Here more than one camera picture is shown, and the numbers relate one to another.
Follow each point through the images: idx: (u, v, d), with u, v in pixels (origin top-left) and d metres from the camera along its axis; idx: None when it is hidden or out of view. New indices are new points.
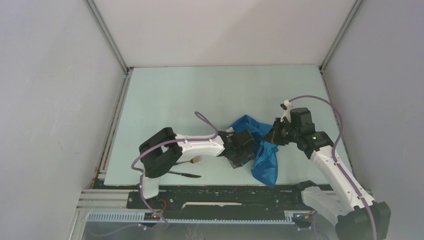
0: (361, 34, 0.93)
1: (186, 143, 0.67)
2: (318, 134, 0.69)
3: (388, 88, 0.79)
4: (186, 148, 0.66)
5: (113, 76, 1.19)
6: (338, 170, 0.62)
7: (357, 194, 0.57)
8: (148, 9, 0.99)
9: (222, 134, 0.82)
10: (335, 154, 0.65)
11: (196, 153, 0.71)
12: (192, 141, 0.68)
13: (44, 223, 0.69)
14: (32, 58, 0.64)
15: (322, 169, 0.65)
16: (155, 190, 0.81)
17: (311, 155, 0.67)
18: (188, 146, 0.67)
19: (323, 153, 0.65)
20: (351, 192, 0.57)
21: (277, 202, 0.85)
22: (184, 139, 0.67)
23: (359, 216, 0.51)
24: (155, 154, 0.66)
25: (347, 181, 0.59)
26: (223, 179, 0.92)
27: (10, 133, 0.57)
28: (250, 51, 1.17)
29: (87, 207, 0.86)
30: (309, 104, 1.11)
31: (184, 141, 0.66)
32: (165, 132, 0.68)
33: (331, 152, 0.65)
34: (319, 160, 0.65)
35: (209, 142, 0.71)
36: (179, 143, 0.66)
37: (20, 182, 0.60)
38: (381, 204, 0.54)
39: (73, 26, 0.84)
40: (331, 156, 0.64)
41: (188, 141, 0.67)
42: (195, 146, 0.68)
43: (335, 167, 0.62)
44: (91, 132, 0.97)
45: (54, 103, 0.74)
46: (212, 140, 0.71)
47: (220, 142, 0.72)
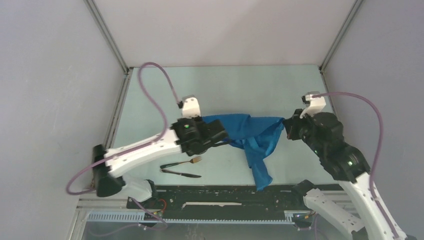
0: (361, 34, 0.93)
1: (117, 159, 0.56)
2: (352, 157, 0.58)
3: (387, 88, 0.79)
4: (121, 164, 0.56)
5: (113, 76, 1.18)
6: (374, 205, 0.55)
7: (394, 235, 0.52)
8: (148, 8, 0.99)
9: (182, 121, 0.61)
10: (371, 185, 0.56)
11: (141, 161, 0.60)
12: (125, 155, 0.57)
13: (43, 222, 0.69)
14: (31, 58, 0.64)
15: (355, 201, 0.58)
16: (147, 191, 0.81)
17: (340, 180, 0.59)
18: (121, 161, 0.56)
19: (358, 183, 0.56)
20: (387, 232, 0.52)
21: (277, 202, 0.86)
22: (112, 155, 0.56)
23: None
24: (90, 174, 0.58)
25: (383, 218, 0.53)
26: (223, 179, 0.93)
27: (10, 132, 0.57)
28: (250, 52, 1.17)
29: (87, 207, 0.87)
30: None
31: (113, 158, 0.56)
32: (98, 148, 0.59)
33: (368, 183, 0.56)
34: (353, 192, 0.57)
35: (153, 146, 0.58)
36: (109, 162, 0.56)
37: (20, 181, 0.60)
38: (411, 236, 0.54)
39: (72, 26, 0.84)
40: (367, 188, 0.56)
41: (118, 157, 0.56)
42: (132, 157, 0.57)
43: (372, 203, 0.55)
44: (91, 132, 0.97)
45: (54, 103, 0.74)
46: (156, 142, 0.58)
47: (168, 141, 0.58)
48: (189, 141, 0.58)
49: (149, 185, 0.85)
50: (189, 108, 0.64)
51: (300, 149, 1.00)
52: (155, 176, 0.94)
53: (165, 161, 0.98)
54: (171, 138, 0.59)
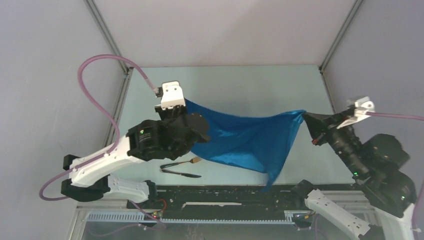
0: (361, 34, 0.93)
1: (77, 171, 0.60)
2: (405, 188, 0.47)
3: (387, 87, 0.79)
4: (81, 176, 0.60)
5: (113, 76, 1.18)
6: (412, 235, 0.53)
7: None
8: (148, 8, 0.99)
9: (138, 126, 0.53)
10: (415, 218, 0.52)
11: (104, 171, 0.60)
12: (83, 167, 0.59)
13: (42, 222, 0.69)
14: (32, 58, 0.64)
15: (392, 224, 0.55)
16: (142, 195, 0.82)
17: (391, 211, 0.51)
18: (80, 174, 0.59)
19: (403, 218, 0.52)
20: None
21: (277, 202, 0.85)
22: (72, 168, 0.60)
23: None
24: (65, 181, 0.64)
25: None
26: (223, 179, 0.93)
27: (10, 132, 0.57)
28: (250, 51, 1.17)
29: (87, 207, 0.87)
30: (309, 104, 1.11)
31: (73, 171, 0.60)
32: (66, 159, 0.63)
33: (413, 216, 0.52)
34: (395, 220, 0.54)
35: (106, 158, 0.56)
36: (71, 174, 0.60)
37: (20, 181, 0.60)
38: None
39: (73, 26, 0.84)
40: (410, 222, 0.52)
41: (77, 169, 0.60)
42: (88, 170, 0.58)
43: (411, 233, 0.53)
44: (91, 132, 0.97)
45: (54, 102, 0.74)
46: (109, 154, 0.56)
47: (117, 152, 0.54)
48: (143, 150, 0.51)
49: (145, 188, 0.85)
50: (170, 100, 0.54)
51: (301, 149, 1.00)
52: (154, 176, 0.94)
53: (165, 161, 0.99)
54: (124, 148, 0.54)
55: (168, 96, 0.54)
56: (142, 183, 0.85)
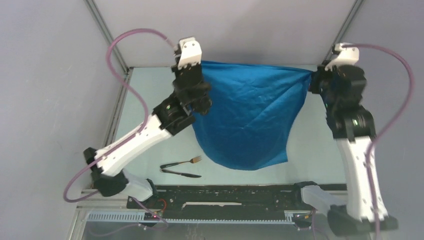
0: (361, 34, 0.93)
1: (107, 158, 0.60)
2: (359, 117, 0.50)
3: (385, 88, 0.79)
4: (113, 162, 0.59)
5: (113, 76, 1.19)
6: (365, 172, 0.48)
7: (372, 205, 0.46)
8: (148, 9, 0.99)
9: (158, 107, 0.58)
10: (370, 146, 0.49)
11: (134, 153, 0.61)
12: (112, 153, 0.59)
13: (43, 222, 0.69)
14: (32, 58, 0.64)
15: (345, 161, 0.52)
16: (148, 191, 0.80)
17: (337, 137, 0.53)
18: (112, 159, 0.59)
19: (354, 143, 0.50)
20: (365, 199, 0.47)
21: (277, 202, 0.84)
22: (101, 156, 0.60)
23: (363, 225, 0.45)
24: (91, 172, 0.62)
25: (367, 189, 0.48)
26: (223, 179, 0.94)
27: (11, 132, 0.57)
28: (249, 51, 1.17)
29: (87, 207, 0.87)
30: (309, 105, 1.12)
31: (103, 158, 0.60)
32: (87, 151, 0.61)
33: (368, 146, 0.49)
34: (347, 152, 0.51)
35: (137, 137, 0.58)
36: (99, 163, 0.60)
37: (20, 181, 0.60)
38: (392, 219, 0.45)
39: (73, 27, 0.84)
40: (364, 149, 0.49)
41: (106, 155, 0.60)
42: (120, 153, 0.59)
43: (364, 169, 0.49)
44: (91, 131, 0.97)
45: (54, 103, 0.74)
46: (140, 133, 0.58)
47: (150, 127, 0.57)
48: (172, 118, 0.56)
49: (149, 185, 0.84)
50: (188, 57, 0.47)
51: (300, 149, 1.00)
52: (155, 176, 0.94)
53: (166, 161, 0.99)
54: (155, 123, 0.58)
55: (186, 53, 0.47)
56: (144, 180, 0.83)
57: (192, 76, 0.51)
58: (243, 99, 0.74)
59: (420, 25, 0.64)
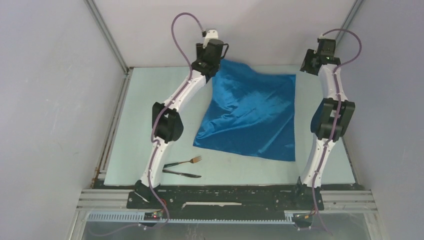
0: (360, 34, 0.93)
1: (175, 102, 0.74)
2: (332, 57, 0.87)
3: (384, 88, 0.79)
4: (179, 104, 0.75)
5: (114, 76, 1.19)
6: (331, 78, 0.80)
7: (336, 92, 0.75)
8: (148, 9, 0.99)
9: (194, 64, 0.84)
10: (335, 67, 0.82)
11: (188, 98, 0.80)
12: (178, 97, 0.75)
13: (43, 221, 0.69)
14: (32, 58, 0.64)
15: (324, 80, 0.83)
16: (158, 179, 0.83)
17: (319, 71, 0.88)
18: (178, 102, 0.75)
19: (328, 67, 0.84)
20: (332, 90, 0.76)
21: (277, 202, 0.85)
22: (171, 100, 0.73)
23: (329, 99, 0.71)
24: (161, 125, 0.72)
25: (334, 87, 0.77)
26: (223, 179, 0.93)
27: (10, 133, 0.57)
28: (250, 51, 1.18)
29: (87, 207, 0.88)
30: (309, 106, 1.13)
31: (172, 102, 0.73)
32: (156, 106, 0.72)
33: (334, 67, 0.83)
34: (323, 72, 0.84)
35: (190, 84, 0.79)
36: (171, 106, 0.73)
37: (20, 181, 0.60)
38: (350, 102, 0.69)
39: (73, 27, 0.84)
40: (332, 69, 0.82)
41: (175, 100, 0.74)
42: (183, 97, 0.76)
43: (331, 75, 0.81)
44: (91, 131, 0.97)
45: (54, 103, 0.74)
46: (191, 80, 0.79)
47: (196, 76, 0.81)
48: (209, 69, 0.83)
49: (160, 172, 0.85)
50: (209, 37, 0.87)
51: (301, 149, 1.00)
52: None
53: (165, 161, 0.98)
54: (197, 74, 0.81)
55: (210, 35, 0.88)
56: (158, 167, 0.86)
57: (219, 41, 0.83)
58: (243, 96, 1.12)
59: (419, 25, 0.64)
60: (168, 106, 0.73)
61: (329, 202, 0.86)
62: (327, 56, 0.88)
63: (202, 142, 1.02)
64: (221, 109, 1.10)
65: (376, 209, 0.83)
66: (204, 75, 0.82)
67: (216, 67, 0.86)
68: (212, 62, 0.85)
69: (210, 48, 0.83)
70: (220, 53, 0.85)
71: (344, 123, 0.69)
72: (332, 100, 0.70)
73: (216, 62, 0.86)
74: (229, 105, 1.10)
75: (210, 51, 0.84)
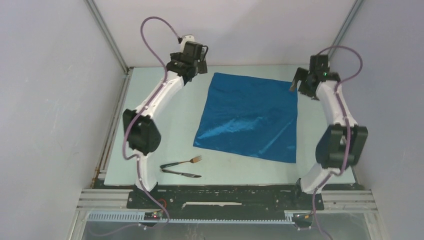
0: (360, 34, 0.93)
1: (149, 108, 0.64)
2: (329, 74, 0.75)
3: (384, 88, 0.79)
4: (153, 109, 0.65)
5: (114, 76, 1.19)
6: (334, 98, 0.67)
7: (343, 115, 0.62)
8: (148, 9, 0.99)
9: (170, 64, 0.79)
10: (336, 85, 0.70)
11: (164, 103, 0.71)
12: (151, 102, 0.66)
13: (42, 222, 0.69)
14: (32, 59, 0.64)
15: (324, 101, 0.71)
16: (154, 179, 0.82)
17: (317, 90, 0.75)
18: (153, 107, 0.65)
19: (326, 85, 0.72)
20: (338, 113, 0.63)
21: (277, 202, 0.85)
22: (144, 106, 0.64)
23: (336, 128, 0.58)
24: (134, 135, 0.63)
25: (339, 108, 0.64)
26: (223, 179, 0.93)
27: (10, 133, 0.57)
28: (250, 51, 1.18)
29: (87, 207, 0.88)
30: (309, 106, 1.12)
31: (145, 108, 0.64)
32: (126, 113, 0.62)
33: (334, 86, 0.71)
34: (322, 92, 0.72)
35: (165, 87, 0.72)
36: (145, 112, 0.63)
37: (21, 181, 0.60)
38: (362, 127, 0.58)
39: (73, 27, 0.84)
40: (332, 88, 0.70)
41: (148, 105, 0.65)
42: (157, 101, 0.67)
43: (334, 96, 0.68)
44: (91, 131, 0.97)
45: (54, 103, 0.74)
46: (166, 83, 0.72)
47: (172, 78, 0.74)
48: (185, 69, 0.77)
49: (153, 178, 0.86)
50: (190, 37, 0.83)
51: (301, 149, 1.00)
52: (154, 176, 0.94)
53: (165, 161, 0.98)
54: (174, 76, 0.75)
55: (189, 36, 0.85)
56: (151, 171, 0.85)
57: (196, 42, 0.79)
58: (238, 98, 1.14)
59: (418, 25, 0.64)
60: (141, 113, 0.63)
61: (329, 202, 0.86)
62: (323, 71, 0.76)
63: (202, 143, 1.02)
64: (216, 111, 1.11)
65: (376, 209, 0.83)
66: (181, 75, 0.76)
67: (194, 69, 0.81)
68: (190, 62, 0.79)
69: (189, 47, 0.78)
70: (199, 53, 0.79)
71: (356, 152, 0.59)
72: (340, 125, 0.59)
73: (194, 64, 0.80)
74: (224, 106, 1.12)
75: (188, 51, 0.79)
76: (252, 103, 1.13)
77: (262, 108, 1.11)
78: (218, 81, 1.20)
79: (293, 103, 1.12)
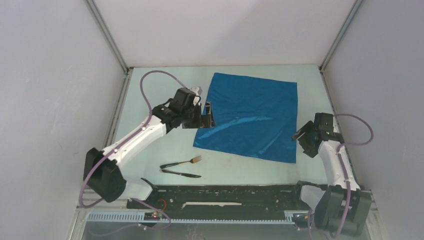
0: (360, 35, 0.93)
1: (118, 152, 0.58)
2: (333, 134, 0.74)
3: (384, 89, 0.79)
4: (123, 155, 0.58)
5: (113, 76, 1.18)
6: (336, 158, 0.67)
7: (344, 177, 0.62)
8: (148, 9, 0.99)
9: (156, 109, 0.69)
10: (338, 145, 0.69)
11: (139, 148, 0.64)
12: (123, 144, 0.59)
13: (42, 222, 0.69)
14: (32, 59, 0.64)
15: (325, 159, 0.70)
16: (148, 187, 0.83)
17: (319, 147, 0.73)
18: (123, 151, 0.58)
19: (330, 144, 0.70)
20: (339, 174, 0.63)
21: (277, 202, 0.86)
22: (113, 148, 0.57)
23: (338, 191, 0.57)
24: (94, 179, 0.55)
25: (340, 169, 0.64)
26: (223, 179, 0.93)
27: (10, 132, 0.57)
28: (250, 51, 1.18)
29: (87, 207, 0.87)
30: (309, 106, 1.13)
31: (114, 151, 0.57)
32: (91, 152, 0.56)
33: (336, 146, 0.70)
34: (324, 149, 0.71)
35: (144, 131, 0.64)
36: (111, 156, 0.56)
37: (21, 181, 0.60)
38: (364, 194, 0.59)
39: (73, 26, 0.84)
40: (334, 147, 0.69)
41: (119, 148, 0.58)
42: (130, 147, 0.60)
43: (334, 155, 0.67)
44: (91, 132, 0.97)
45: (54, 103, 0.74)
46: (146, 127, 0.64)
47: (154, 123, 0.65)
48: (171, 118, 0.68)
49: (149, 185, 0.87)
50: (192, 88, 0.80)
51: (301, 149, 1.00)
52: (154, 176, 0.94)
53: (165, 161, 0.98)
54: (155, 121, 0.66)
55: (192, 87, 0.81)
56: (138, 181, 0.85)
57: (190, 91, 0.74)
58: (238, 99, 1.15)
59: (418, 25, 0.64)
60: (107, 156, 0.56)
61: None
62: (327, 130, 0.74)
63: (202, 143, 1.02)
64: (217, 111, 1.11)
65: (376, 209, 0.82)
66: (165, 122, 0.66)
67: (182, 117, 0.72)
68: (179, 110, 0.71)
69: (179, 95, 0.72)
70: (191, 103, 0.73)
71: (358, 219, 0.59)
72: (341, 189, 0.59)
73: (184, 112, 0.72)
74: (224, 106, 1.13)
75: (179, 98, 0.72)
76: (252, 104, 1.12)
77: (262, 110, 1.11)
78: (217, 81, 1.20)
79: (293, 103, 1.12)
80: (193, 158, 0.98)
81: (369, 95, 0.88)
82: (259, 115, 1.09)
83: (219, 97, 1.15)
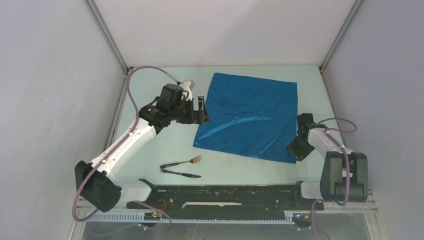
0: (359, 35, 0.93)
1: (106, 162, 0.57)
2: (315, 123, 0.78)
3: (384, 89, 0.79)
4: (111, 165, 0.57)
5: (113, 76, 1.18)
6: (325, 137, 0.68)
7: (337, 145, 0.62)
8: (147, 9, 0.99)
9: (143, 110, 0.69)
10: (324, 129, 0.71)
11: (128, 154, 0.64)
12: (111, 154, 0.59)
13: (42, 222, 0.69)
14: (31, 59, 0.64)
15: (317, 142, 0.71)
16: (147, 187, 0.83)
17: (307, 135, 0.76)
18: (111, 162, 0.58)
19: (316, 130, 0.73)
20: (332, 145, 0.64)
21: (277, 202, 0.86)
22: (101, 160, 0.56)
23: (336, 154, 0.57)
24: (89, 191, 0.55)
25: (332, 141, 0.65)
26: (223, 179, 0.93)
27: (10, 133, 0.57)
28: (250, 51, 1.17)
29: (87, 207, 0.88)
30: (309, 105, 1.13)
31: (102, 162, 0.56)
32: (80, 166, 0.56)
33: (322, 129, 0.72)
34: (314, 136, 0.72)
35: (132, 137, 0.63)
36: (100, 168, 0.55)
37: (21, 181, 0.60)
38: (359, 154, 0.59)
39: (72, 27, 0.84)
40: (321, 130, 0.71)
41: (107, 159, 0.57)
42: (118, 156, 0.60)
43: (323, 135, 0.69)
44: (90, 132, 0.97)
45: (54, 103, 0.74)
46: (134, 132, 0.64)
47: (141, 127, 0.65)
48: (159, 119, 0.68)
49: (149, 185, 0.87)
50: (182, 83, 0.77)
51: None
52: (154, 176, 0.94)
53: (165, 161, 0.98)
54: (143, 123, 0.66)
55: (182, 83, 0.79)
56: (138, 182, 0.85)
57: (176, 86, 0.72)
58: (238, 98, 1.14)
59: (417, 25, 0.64)
60: (97, 167, 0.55)
61: (329, 202, 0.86)
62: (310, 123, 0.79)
63: (202, 143, 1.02)
64: (216, 111, 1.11)
65: (376, 209, 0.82)
66: (153, 125, 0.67)
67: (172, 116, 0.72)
68: (166, 109, 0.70)
69: (166, 93, 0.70)
70: (177, 100, 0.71)
71: (361, 181, 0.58)
72: (337, 152, 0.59)
73: (172, 110, 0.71)
74: (224, 106, 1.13)
75: (165, 97, 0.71)
76: (253, 104, 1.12)
77: (262, 110, 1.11)
78: (217, 81, 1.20)
79: (293, 104, 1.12)
80: (193, 158, 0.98)
81: (369, 95, 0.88)
82: (260, 115, 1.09)
83: (219, 97, 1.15)
